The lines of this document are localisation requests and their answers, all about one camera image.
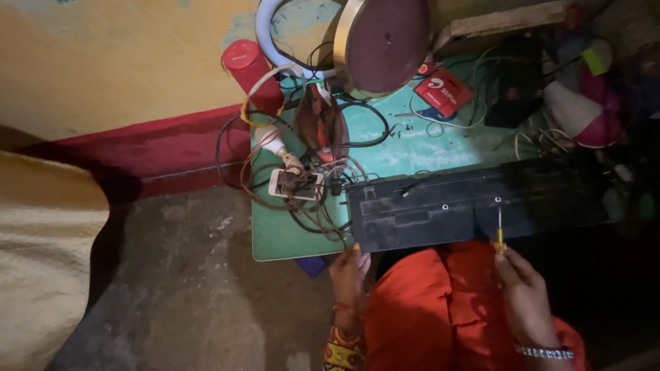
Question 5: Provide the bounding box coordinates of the person's right hand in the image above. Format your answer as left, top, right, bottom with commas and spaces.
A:
492, 247, 561, 350

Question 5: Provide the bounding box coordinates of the person's left hand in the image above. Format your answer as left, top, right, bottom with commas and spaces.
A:
329, 243, 372, 310

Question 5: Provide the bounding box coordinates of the yellow handled screwdriver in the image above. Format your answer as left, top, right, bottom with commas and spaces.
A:
494, 207, 507, 254

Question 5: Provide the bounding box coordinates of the black keyboard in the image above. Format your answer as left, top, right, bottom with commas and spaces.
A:
348, 153, 636, 254

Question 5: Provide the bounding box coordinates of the person's orange garment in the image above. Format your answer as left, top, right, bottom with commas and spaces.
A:
363, 241, 589, 371

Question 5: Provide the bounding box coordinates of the green work mat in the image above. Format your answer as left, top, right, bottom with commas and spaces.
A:
251, 57, 547, 262

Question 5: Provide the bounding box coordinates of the white and pink lamp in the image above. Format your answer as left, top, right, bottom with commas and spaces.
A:
543, 66, 626, 149

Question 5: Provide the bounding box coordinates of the red cardboard box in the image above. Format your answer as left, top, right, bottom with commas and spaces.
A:
413, 69, 474, 119

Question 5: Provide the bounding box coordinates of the black box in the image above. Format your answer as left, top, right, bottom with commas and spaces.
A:
484, 35, 546, 129

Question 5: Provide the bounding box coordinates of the patterned sleeve cuff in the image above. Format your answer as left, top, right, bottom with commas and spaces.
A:
322, 327, 367, 371

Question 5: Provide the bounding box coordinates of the blue object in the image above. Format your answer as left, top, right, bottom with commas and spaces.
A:
294, 256, 329, 279

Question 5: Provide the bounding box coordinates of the white smartphone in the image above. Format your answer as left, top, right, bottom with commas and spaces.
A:
267, 168, 325, 201

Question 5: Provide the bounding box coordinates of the brown clothes iron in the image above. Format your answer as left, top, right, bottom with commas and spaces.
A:
293, 82, 351, 164

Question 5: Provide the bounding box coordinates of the wooden plank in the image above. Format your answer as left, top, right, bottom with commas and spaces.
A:
432, 0, 574, 53

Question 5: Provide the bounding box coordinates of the round brass rimmed disc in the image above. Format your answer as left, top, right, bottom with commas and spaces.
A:
333, 0, 432, 100

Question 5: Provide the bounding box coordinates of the white bulb holder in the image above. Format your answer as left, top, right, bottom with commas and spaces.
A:
255, 126, 306, 174

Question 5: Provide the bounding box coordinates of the red cylindrical speaker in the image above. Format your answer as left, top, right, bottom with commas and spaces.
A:
221, 40, 285, 115

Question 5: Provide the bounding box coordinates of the beige blanket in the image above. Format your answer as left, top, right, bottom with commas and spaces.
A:
0, 149, 110, 371

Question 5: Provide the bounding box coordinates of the silver bracelet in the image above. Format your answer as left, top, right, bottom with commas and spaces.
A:
514, 344, 574, 361

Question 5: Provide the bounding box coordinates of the thick black cable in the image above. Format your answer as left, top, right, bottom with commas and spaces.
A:
334, 99, 391, 150

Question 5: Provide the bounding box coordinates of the tangle of thin brown wires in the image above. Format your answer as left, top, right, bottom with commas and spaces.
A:
240, 149, 369, 243

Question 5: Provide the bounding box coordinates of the yellow and white cable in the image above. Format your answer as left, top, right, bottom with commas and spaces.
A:
240, 64, 306, 128

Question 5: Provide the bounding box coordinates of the white ring light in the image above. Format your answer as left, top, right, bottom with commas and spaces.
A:
255, 0, 351, 81

